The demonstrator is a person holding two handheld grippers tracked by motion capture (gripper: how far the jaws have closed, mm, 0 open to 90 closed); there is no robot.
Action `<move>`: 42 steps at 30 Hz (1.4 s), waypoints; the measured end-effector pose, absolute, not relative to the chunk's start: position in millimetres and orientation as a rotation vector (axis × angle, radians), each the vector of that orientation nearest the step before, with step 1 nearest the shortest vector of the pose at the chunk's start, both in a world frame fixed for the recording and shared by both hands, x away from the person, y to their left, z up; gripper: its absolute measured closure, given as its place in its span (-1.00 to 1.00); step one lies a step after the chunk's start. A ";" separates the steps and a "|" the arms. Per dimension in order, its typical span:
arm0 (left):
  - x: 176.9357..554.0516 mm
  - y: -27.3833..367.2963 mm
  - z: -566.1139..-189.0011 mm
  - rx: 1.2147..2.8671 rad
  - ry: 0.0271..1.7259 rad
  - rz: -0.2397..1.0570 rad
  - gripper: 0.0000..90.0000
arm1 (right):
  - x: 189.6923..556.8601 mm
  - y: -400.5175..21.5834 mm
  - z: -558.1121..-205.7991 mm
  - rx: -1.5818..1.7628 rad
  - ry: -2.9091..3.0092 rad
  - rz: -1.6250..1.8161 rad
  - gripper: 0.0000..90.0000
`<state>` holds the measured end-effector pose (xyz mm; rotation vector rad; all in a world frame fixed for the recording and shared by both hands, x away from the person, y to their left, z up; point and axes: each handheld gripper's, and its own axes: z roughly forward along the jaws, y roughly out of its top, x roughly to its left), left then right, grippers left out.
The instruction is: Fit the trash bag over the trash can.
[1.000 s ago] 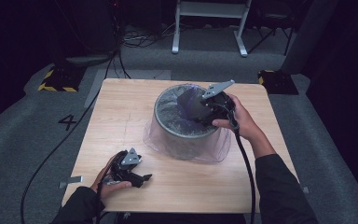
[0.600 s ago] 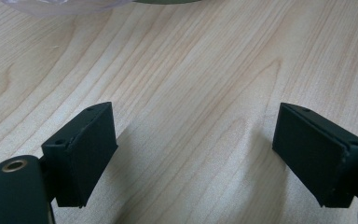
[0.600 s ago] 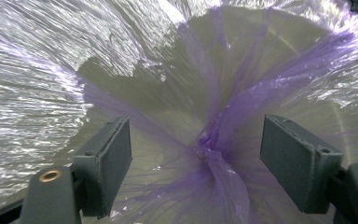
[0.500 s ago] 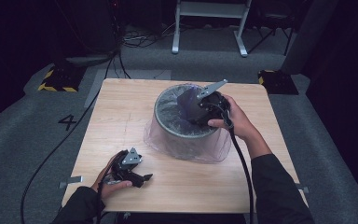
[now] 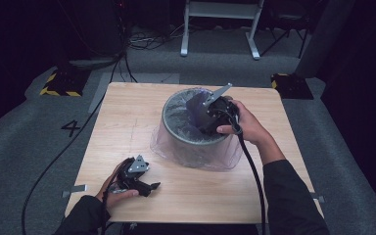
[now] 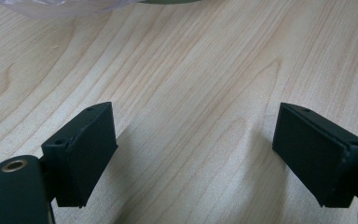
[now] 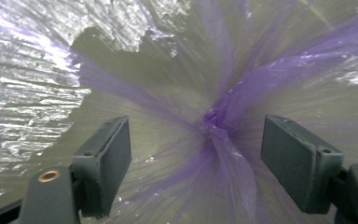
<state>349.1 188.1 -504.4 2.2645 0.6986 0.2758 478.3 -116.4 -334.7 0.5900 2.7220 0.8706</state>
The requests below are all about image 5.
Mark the black yellow striped base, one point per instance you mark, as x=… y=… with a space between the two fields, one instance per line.
x=292 y=86
x=67 y=83

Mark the grey metal table bracket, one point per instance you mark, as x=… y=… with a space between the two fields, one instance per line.
x=78 y=188
x=319 y=197

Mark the grey pillar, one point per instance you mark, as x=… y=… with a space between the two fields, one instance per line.
x=323 y=39

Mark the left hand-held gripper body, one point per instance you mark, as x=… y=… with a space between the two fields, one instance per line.
x=137 y=166

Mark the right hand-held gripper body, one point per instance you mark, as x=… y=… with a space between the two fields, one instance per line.
x=220 y=112

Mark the white metal stand frame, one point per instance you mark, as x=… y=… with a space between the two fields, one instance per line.
x=222 y=9

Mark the black tripod stand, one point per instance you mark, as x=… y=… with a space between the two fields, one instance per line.
x=285 y=19

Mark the purple translucent plastic bag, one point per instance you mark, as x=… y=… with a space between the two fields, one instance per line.
x=196 y=156

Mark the person's right hand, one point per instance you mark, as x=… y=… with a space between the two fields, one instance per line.
x=251 y=127

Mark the green ribbed plastic bin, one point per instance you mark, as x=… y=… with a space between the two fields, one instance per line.
x=179 y=133

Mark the person's left hand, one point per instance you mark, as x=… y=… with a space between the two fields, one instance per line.
x=117 y=196

